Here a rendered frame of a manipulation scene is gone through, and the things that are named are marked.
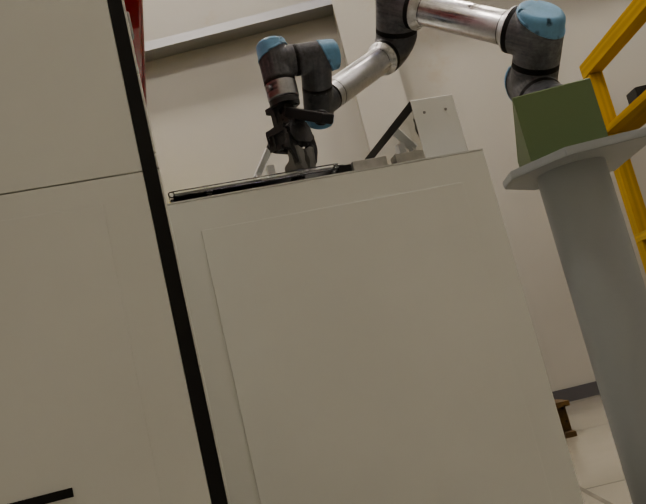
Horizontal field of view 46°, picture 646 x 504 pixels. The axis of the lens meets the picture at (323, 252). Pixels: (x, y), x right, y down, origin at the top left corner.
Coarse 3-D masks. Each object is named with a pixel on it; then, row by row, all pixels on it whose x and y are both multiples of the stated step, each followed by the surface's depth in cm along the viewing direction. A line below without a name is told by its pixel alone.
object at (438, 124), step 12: (444, 96) 157; (420, 108) 155; (432, 108) 155; (444, 108) 156; (420, 120) 154; (432, 120) 155; (444, 120) 155; (456, 120) 156; (420, 132) 154; (432, 132) 154; (444, 132) 155; (456, 132) 155; (432, 144) 154; (444, 144) 154; (456, 144) 155; (432, 156) 153
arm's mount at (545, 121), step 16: (528, 96) 177; (544, 96) 177; (560, 96) 177; (576, 96) 176; (592, 96) 176; (528, 112) 177; (544, 112) 176; (560, 112) 176; (576, 112) 176; (592, 112) 175; (528, 128) 176; (544, 128) 176; (560, 128) 176; (576, 128) 175; (592, 128) 175; (528, 144) 176; (544, 144) 175; (560, 144) 175; (528, 160) 177
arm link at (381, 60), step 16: (384, 48) 209; (400, 48) 211; (352, 64) 202; (368, 64) 203; (384, 64) 207; (400, 64) 213; (336, 80) 195; (352, 80) 197; (368, 80) 202; (304, 96) 189; (320, 96) 187; (336, 96) 192; (352, 96) 199; (320, 128) 193
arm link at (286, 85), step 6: (282, 78) 179; (288, 78) 179; (270, 84) 179; (276, 84) 178; (282, 84) 178; (288, 84) 179; (294, 84) 180; (270, 90) 180; (276, 90) 178; (282, 90) 178; (288, 90) 178; (294, 90) 179; (270, 96) 179; (276, 96) 179
